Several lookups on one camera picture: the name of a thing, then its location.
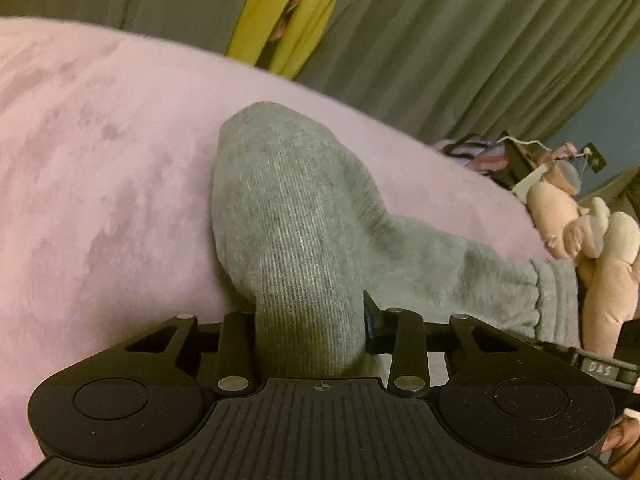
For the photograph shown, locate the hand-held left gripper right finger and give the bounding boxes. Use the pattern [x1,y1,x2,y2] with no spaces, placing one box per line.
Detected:
[362,290,507,397]

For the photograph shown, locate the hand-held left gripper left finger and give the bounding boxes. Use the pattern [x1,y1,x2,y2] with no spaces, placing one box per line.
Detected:
[122,312,257,397]

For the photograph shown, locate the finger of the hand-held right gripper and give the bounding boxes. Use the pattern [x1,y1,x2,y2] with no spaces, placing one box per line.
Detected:
[520,336,584,370]

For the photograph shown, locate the grey sock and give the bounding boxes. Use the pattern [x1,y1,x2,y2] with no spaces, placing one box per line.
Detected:
[212,101,582,379]

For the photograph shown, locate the person's right hand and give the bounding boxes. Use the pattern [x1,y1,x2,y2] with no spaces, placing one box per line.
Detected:
[602,406,640,480]

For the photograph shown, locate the pink plush toy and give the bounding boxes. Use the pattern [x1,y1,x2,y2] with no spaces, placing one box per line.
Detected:
[525,144,640,358]

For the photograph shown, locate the pink bed blanket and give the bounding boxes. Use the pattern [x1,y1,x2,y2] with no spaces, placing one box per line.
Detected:
[0,16,553,468]

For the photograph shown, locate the yellow curtain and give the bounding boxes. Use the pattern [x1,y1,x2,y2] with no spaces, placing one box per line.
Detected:
[225,0,313,68]
[269,0,362,81]

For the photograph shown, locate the purple bag with black strap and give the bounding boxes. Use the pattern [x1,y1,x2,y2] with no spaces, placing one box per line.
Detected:
[432,135,507,177]

